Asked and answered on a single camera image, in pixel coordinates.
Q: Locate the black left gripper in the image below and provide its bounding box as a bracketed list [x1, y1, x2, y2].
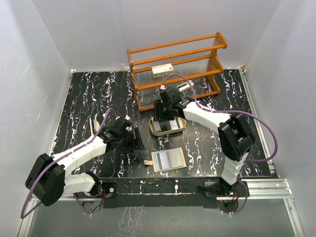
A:
[118, 128, 144, 154]

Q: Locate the beige oval tray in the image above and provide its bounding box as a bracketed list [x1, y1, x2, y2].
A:
[149, 117, 186, 136]

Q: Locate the stack of cards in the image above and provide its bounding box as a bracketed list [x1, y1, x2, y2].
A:
[153, 121, 163, 133]

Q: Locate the cream leather card holder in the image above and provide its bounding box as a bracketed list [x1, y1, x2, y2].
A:
[144, 148, 187, 172]

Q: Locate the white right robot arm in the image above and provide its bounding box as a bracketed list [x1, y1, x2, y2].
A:
[154, 88, 255, 196]

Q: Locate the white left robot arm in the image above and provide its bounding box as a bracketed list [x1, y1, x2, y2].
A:
[25, 117, 145, 206]

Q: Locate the card with black stripe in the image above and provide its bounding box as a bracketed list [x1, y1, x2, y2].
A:
[165, 118, 182, 130]

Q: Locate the white stapler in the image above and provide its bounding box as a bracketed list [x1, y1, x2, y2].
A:
[177, 80, 194, 93]

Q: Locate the white red paper box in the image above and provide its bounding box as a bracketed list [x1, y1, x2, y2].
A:
[151, 63, 174, 78]

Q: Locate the orange wooden shelf rack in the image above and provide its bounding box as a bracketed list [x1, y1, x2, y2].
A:
[127, 32, 227, 112]

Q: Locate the black front base bar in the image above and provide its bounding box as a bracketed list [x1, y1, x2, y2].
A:
[74, 177, 247, 209]

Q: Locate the aluminium frame rail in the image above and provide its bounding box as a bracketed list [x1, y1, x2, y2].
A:
[26, 72, 303, 237]

